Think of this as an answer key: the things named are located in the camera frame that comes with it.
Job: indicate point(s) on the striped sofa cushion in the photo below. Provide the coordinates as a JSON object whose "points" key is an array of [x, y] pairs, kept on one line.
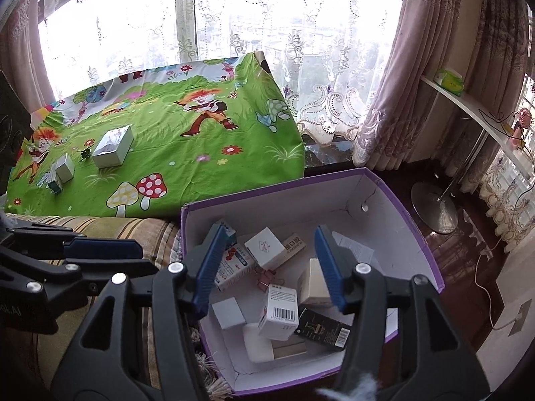
{"points": [[163, 242]]}

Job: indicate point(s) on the large silver box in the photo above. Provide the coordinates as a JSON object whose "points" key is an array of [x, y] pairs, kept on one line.
{"points": [[113, 146]]}

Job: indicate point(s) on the small pale grey box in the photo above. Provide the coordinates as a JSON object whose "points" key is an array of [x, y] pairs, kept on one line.
{"points": [[65, 169]]}

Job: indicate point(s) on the lace sheer curtain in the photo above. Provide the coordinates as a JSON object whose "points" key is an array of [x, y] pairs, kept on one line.
{"points": [[250, 8]]}

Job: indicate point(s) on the small pink fan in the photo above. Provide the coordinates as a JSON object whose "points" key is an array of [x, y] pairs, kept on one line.
{"points": [[522, 121]]}

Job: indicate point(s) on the green cartoon printed cloth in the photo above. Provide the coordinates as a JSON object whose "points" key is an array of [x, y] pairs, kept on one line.
{"points": [[167, 154]]}

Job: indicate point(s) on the blue and white carton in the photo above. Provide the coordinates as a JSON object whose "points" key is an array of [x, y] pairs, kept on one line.
{"points": [[229, 234]]}

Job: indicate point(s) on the cream carton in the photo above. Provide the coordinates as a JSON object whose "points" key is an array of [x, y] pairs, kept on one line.
{"points": [[313, 284]]}

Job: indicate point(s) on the mauve patterned drape curtain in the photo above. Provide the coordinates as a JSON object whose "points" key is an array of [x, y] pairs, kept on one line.
{"points": [[409, 71], [21, 29], [501, 29]]}

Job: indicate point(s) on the white barcode carton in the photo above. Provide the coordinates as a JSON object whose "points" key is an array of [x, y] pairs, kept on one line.
{"points": [[278, 313]]}

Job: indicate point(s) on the black box gold print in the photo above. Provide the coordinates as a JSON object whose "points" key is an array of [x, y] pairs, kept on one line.
{"points": [[322, 328]]}

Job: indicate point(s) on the small teal box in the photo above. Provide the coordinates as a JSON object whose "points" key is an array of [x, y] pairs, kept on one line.
{"points": [[54, 183]]}

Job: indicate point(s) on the green tissue pack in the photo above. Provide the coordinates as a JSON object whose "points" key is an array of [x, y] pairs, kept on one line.
{"points": [[449, 81]]}

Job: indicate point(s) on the white shelf table metal stand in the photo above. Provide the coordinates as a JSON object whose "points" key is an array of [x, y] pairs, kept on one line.
{"points": [[459, 100]]}

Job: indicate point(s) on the plain white cube box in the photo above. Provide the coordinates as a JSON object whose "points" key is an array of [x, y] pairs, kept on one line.
{"points": [[228, 313]]}

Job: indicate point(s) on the purple cardboard box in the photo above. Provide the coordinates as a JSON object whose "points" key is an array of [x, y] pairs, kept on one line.
{"points": [[376, 217]]}

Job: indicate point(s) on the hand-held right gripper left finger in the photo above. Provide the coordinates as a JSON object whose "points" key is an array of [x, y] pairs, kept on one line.
{"points": [[209, 267]]}

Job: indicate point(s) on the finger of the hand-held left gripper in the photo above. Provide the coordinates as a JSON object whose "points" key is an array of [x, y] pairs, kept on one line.
{"points": [[62, 275], [104, 248]]}

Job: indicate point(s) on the red label white carton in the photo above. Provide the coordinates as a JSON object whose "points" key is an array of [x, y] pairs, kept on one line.
{"points": [[228, 269]]}

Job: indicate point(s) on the short lace window curtain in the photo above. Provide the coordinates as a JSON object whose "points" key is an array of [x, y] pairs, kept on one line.
{"points": [[505, 200]]}

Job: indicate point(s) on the white foam pad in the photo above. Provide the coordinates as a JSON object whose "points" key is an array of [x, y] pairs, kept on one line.
{"points": [[257, 342]]}

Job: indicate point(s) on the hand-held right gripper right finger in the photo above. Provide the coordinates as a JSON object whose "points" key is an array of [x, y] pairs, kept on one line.
{"points": [[330, 267]]}

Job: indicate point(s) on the white carton diamond mark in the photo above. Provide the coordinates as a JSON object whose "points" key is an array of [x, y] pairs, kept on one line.
{"points": [[267, 250]]}

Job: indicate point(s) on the white paper leaflet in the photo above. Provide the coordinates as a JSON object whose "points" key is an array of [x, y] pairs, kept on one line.
{"points": [[355, 250]]}

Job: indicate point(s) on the square socket plate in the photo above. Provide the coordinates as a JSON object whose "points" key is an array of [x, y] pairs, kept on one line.
{"points": [[520, 316]]}

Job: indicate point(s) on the tan box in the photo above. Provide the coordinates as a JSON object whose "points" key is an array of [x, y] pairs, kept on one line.
{"points": [[288, 349]]}

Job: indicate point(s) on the gold and white carton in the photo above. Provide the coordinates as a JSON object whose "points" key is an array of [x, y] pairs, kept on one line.
{"points": [[293, 247]]}

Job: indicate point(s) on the black binder clip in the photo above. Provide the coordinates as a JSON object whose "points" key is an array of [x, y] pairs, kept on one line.
{"points": [[85, 154]]}

